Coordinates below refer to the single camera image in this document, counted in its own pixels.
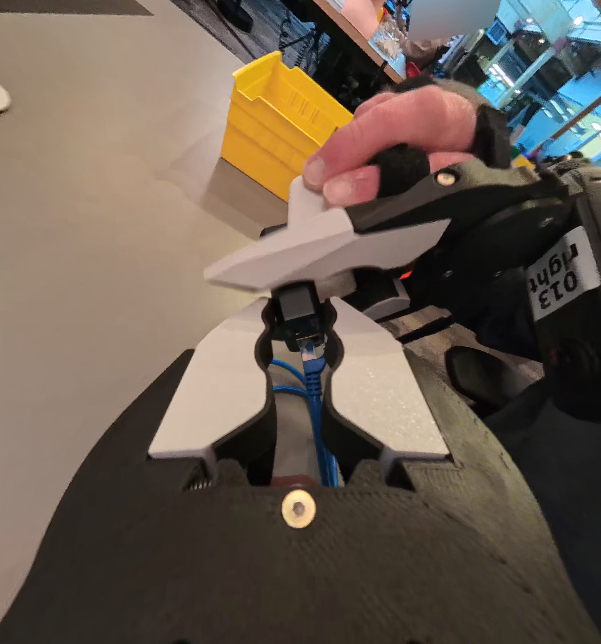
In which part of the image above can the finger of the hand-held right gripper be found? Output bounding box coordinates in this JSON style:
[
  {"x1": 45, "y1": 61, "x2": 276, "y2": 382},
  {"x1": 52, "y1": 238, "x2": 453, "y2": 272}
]
[
  {"x1": 202, "y1": 175, "x2": 453, "y2": 293},
  {"x1": 363, "y1": 291, "x2": 413, "y2": 322}
]

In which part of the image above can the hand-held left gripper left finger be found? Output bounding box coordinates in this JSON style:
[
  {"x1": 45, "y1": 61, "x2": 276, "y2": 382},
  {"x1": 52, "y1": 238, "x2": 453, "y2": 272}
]
[{"x1": 148, "y1": 297, "x2": 278, "y2": 476}]

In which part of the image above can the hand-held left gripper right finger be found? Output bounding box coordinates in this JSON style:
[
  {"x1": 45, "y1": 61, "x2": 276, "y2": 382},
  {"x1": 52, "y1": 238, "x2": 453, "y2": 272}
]
[{"x1": 323, "y1": 296, "x2": 451, "y2": 463}]

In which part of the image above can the black network adapter box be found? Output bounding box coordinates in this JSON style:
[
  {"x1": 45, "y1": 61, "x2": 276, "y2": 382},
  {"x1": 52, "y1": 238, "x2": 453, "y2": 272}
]
[{"x1": 273, "y1": 283, "x2": 331, "y2": 353}]

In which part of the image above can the blue ethernet cable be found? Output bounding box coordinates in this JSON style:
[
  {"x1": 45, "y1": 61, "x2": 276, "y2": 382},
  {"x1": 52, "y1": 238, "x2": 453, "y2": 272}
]
[{"x1": 272, "y1": 338, "x2": 342, "y2": 489}]

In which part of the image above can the yellow plastic bin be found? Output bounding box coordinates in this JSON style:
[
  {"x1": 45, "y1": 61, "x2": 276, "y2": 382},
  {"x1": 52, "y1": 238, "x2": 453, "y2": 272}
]
[{"x1": 221, "y1": 50, "x2": 354, "y2": 202}]

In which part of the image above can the person's right hand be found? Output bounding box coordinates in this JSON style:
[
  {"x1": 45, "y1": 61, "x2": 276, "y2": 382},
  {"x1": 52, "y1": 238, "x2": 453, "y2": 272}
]
[{"x1": 302, "y1": 85, "x2": 478, "y2": 205}]

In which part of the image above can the wooden desk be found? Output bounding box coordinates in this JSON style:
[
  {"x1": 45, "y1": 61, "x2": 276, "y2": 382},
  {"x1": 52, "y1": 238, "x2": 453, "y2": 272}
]
[{"x1": 311, "y1": 0, "x2": 408, "y2": 85}]

